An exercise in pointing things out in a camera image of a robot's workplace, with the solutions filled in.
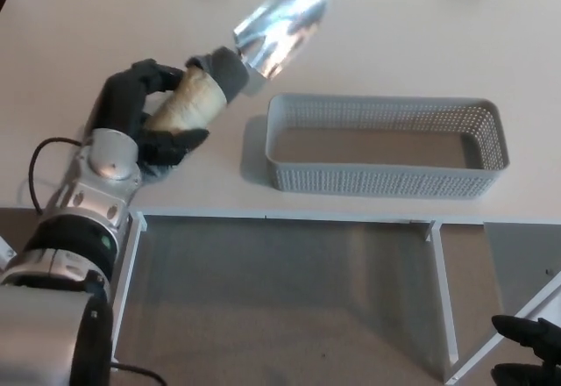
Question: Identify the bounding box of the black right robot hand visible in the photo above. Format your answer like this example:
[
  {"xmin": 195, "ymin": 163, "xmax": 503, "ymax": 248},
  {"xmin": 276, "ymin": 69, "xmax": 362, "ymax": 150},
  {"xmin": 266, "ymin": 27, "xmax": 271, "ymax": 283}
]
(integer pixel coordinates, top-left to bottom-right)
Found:
[{"xmin": 490, "ymin": 314, "xmax": 561, "ymax": 386}]

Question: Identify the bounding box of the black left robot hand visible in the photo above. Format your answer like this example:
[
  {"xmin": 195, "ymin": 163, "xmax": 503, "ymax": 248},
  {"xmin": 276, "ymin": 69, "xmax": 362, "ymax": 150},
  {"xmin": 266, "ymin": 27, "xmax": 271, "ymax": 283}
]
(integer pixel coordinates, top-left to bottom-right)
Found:
[{"xmin": 89, "ymin": 59, "xmax": 210, "ymax": 176}]

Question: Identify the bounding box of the metal scoop shovel handle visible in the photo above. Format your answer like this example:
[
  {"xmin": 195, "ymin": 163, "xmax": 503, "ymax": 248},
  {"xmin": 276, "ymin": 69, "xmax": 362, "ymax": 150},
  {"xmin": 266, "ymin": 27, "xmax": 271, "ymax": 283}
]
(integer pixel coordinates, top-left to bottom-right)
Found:
[{"xmin": 140, "ymin": 0, "xmax": 332, "ymax": 183}]

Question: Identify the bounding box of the grey perforated plastic basket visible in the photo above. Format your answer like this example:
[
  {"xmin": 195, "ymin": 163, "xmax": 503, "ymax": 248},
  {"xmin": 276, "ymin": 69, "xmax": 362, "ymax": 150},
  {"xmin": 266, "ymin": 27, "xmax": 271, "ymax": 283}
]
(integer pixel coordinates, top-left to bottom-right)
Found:
[{"xmin": 265, "ymin": 92, "xmax": 512, "ymax": 201}]

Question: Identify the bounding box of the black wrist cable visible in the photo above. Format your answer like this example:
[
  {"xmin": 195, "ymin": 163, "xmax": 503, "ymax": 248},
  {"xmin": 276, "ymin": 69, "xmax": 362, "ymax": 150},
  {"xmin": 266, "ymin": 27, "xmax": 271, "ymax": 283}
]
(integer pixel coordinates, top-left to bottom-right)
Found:
[{"xmin": 27, "ymin": 137, "xmax": 91, "ymax": 218}]

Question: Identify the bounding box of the white metal frame desk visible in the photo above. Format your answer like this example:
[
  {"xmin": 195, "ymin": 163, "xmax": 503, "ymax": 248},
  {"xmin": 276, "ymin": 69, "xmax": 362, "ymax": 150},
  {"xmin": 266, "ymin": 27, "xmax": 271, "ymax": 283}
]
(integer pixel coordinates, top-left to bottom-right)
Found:
[{"xmin": 0, "ymin": 0, "xmax": 561, "ymax": 382}]

